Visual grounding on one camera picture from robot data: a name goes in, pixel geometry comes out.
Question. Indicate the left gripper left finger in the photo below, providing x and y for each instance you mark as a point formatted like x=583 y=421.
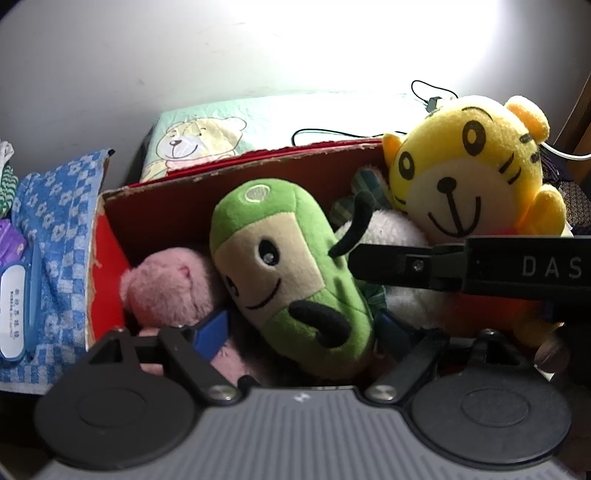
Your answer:
x=209 y=334

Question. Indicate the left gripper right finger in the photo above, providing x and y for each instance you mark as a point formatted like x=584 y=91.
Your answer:
x=391 y=338

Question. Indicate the mauve teddy bear plush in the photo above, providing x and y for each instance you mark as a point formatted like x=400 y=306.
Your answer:
x=178 y=287

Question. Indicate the green bean plush toy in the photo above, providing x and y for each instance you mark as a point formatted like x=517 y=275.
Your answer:
x=270 y=243

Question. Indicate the yellow tiger plush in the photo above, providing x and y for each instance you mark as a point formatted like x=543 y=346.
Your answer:
x=474 y=167

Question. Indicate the patterned dark cloth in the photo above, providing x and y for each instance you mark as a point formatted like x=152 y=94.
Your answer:
x=577 y=202

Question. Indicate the red cardboard box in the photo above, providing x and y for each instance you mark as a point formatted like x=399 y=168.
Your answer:
x=135 y=221

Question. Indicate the dark wooden cabinet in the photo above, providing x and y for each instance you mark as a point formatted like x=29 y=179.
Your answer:
x=574 y=138

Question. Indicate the wet wipes pack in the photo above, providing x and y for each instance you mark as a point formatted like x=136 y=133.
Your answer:
x=20 y=306

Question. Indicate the blue checkered towel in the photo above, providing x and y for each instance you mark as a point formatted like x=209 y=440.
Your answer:
x=55 y=211

